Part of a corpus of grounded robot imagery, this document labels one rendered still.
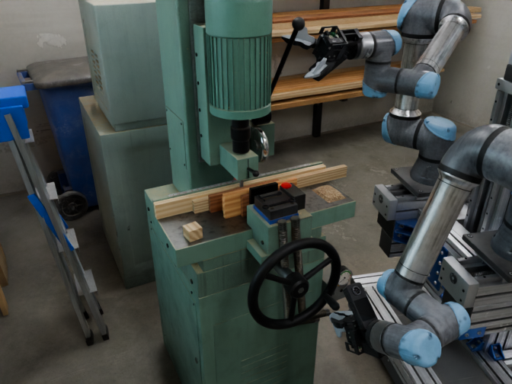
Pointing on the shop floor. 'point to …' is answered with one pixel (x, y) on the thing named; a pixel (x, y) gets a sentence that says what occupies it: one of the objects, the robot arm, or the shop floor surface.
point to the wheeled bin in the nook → (66, 129)
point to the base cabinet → (232, 329)
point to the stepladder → (48, 209)
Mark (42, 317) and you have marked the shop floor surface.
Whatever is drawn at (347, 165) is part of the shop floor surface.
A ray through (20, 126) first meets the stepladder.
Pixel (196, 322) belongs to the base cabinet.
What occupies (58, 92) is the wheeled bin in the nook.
